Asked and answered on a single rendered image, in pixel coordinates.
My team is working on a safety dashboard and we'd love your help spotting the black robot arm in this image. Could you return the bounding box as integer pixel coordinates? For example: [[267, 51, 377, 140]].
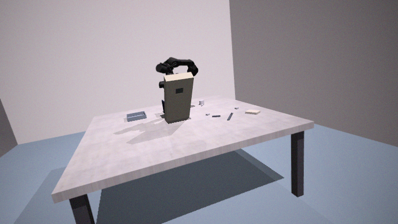
[[156, 57, 198, 76]]

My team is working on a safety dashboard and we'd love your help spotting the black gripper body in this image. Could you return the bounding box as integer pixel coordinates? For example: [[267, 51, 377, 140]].
[[159, 72, 174, 88]]

